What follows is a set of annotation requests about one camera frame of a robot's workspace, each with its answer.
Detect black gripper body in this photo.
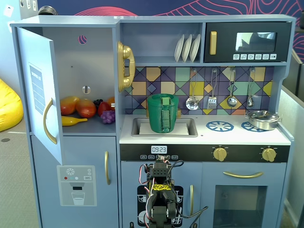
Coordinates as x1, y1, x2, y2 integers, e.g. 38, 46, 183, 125
148, 154, 175, 184

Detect blue lower fridge door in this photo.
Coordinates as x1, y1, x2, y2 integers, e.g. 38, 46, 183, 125
30, 135, 120, 228

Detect blue oven door with window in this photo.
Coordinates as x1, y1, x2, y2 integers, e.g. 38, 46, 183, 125
202, 162, 287, 228

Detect black microwave door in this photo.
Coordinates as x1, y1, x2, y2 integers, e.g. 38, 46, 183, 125
204, 21, 292, 64

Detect blue upper cabinet door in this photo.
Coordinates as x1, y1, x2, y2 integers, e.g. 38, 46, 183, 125
16, 27, 65, 166

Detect grey toy sink basin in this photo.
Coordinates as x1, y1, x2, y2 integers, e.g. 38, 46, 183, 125
131, 117, 199, 138

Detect green plastic cup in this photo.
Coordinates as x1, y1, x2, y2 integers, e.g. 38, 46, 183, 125
146, 93, 180, 133

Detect gold stove knob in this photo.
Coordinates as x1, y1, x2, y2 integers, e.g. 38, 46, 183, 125
262, 147, 277, 163
212, 147, 228, 162

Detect blue wooden toy kitchen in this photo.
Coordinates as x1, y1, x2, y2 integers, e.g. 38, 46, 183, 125
9, 14, 297, 228

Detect metal slotted skimmer spoon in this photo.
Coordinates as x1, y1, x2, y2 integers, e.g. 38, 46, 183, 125
185, 68, 200, 111

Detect purple toy grapes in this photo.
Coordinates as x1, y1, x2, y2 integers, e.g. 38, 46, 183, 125
100, 110, 116, 125

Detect metal slotted spatula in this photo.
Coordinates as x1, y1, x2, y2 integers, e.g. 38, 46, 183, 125
207, 68, 218, 110

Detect red toy apple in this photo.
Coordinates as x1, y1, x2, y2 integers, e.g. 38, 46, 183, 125
97, 101, 112, 117

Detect red yellow toy mango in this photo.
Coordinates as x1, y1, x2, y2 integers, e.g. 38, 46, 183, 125
60, 95, 80, 116
76, 98, 97, 119

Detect metal ladle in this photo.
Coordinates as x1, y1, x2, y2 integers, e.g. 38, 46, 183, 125
227, 67, 238, 108

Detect yellow toy banana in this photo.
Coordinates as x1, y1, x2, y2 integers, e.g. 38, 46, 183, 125
61, 115, 88, 127

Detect steel pot with lid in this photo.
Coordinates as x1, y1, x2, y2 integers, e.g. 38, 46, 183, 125
245, 110, 284, 132

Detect silver toy spoon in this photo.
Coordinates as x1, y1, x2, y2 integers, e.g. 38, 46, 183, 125
246, 67, 256, 108

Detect white toy plate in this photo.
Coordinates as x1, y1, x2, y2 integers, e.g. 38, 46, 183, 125
181, 34, 193, 63
189, 34, 201, 63
174, 34, 185, 63

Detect gold toy telephone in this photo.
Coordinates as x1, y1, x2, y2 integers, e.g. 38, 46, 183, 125
116, 40, 136, 93

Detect grey partition panel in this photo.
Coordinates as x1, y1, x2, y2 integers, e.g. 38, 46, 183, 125
277, 85, 304, 228

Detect grey shopping list decal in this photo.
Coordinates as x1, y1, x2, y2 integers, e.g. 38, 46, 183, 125
28, 62, 46, 116

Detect yellow beanbag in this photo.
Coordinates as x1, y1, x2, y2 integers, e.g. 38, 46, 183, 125
0, 78, 24, 133

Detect steel bowl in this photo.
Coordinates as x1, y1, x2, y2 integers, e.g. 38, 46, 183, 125
38, 5, 58, 16

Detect grey metal locker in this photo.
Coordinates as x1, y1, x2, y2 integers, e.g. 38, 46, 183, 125
19, 0, 39, 20

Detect red white black servo cable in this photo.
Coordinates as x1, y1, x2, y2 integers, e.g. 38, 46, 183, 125
138, 163, 153, 185

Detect gold dishwasher door handle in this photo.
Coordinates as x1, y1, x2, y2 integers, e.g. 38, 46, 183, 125
189, 184, 195, 217

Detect short gold fridge door handle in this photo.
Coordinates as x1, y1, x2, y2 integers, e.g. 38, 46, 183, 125
104, 151, 112, 186

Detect black red trailing cable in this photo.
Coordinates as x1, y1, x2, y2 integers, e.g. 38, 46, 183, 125
174, 205, 209, 220

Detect gold oven door handle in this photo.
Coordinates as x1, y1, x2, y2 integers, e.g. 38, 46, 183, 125
223, 171, 264, 179

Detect long gold curved door handle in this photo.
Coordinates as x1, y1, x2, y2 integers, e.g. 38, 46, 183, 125
43, 97, 58, 145

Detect gold microwave door handle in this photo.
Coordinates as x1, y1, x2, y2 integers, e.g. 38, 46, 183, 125
209, 31, 218, 56

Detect white wall note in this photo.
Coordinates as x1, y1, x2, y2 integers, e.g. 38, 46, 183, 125
3, 4, 15, 17

